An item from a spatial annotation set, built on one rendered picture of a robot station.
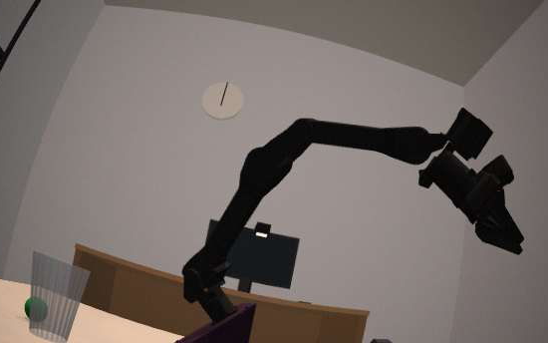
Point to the green ball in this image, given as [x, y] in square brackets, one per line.
[27, 307]

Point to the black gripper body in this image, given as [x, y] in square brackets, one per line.
[471, 197]

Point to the clear ribbed plastic cup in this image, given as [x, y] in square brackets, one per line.
[56, 291]

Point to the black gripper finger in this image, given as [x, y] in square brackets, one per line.
[497, 219]
[501, 242]

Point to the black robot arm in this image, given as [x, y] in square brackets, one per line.
[266, 166]

